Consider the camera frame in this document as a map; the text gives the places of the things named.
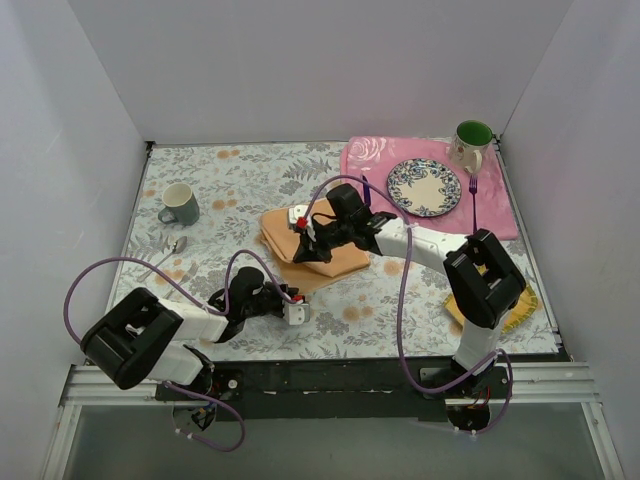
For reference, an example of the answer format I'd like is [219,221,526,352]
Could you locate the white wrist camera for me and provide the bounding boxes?
[283,295,311,326]
[287,205,316,240]

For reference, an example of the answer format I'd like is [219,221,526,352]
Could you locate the orange satin napkin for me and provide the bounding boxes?
[260,208,370,294]

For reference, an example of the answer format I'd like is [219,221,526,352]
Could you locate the silver fork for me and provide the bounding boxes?
[164,262,199,300]

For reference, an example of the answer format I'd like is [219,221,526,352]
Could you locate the blue floral plate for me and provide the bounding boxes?
[386,158,462,218]

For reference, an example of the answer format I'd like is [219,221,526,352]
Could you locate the purple knife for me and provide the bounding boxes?
[361,175,371,207]

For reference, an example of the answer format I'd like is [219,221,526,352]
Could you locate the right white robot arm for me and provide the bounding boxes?
[287,183,526,398]

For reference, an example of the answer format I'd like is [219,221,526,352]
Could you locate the grey mug white inside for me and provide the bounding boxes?
[157,183,200,226]

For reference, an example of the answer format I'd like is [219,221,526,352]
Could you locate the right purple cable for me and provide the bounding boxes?
[305,174,515,437]

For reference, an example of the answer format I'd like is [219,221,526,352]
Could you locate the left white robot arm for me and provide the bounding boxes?
[80,267,310,400]

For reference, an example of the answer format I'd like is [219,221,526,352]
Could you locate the silver spoon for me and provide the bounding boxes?
[137,236,188,282]

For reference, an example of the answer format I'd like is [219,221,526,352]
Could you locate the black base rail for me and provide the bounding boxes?
[199,357,511,421]

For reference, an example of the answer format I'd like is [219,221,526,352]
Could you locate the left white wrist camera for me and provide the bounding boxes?
[283,295,311,326]

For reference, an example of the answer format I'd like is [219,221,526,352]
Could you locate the purple fork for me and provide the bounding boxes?
[469,174,478,234]

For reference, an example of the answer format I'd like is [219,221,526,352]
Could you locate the purple cable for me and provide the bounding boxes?
[305,174,515,437]
[63,248,301,453]

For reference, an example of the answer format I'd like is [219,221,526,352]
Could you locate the yellow bamboo mat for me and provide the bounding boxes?
[443,285,539,336]

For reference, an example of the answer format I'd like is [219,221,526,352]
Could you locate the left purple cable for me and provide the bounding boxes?
[63,248,301,453]

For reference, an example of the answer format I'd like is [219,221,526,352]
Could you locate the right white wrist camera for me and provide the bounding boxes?
[287,205,316,240]

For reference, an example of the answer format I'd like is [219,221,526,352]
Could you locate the pink floral placemat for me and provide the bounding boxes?
[341,137,518,240]

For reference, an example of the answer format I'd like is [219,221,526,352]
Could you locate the floral mug green inside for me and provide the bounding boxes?
[447,120,493,175]

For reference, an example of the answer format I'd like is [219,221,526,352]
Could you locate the aluminium frame rail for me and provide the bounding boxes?
[59,362,601,406]

